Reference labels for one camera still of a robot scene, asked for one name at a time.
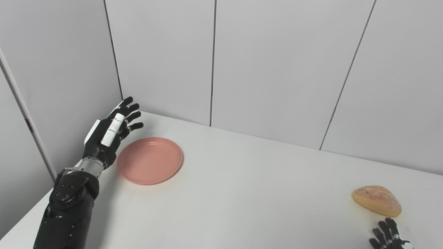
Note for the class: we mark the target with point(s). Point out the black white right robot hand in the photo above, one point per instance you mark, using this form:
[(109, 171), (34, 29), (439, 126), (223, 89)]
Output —
[(389, 240)]

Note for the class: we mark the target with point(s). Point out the pink round plate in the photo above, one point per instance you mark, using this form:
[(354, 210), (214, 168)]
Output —
[(149, 160)]

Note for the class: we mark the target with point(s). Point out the golden crusty bread roll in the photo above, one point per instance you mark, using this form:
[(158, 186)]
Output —
[(377, 201)]

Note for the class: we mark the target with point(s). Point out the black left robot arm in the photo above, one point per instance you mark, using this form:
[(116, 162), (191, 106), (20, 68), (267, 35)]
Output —
[(67, 211)]

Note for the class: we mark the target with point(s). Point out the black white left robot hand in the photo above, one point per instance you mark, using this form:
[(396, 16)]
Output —
[(100, 145)]

